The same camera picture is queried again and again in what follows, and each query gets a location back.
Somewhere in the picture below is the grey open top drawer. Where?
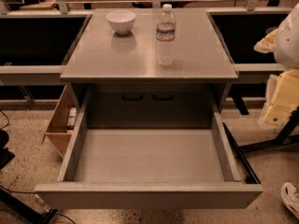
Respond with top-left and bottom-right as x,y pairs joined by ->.
35,92 -> 263,209

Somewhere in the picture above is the wooden box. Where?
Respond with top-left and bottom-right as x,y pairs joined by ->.
44,87 -> 75,158

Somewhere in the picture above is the black drawer handle left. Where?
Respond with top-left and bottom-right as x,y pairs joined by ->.
121,92 -> 143,101

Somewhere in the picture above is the white ceramic bowl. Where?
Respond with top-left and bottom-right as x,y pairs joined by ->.
107,10 -> 135,34

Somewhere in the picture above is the black drawer handle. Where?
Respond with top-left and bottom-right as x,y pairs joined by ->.
121,92 -> 143,101
151,92 -> 174,101

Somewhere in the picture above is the black stand leg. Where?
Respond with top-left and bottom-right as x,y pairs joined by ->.
240,106 -> 299,153

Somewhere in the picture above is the black floor cable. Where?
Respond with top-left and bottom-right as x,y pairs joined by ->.
0,185 -> 77,224

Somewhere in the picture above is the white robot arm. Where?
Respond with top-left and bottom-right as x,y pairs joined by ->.
254,4 -> 299,125

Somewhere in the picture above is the black drawer handle right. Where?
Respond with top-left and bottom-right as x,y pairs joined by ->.
151,92 -> 174,101

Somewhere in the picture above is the black drawer slide rail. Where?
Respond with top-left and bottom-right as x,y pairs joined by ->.
222,123 -> 261,184

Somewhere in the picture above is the grey cabinet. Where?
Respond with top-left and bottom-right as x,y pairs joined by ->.
61,8 -> 237,129

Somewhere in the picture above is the clear plastic water bottle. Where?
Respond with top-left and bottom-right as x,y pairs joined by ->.
156,4 -> 177,66

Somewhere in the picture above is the white sneaker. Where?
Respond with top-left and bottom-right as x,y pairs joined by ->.
281,182 -> 299,219

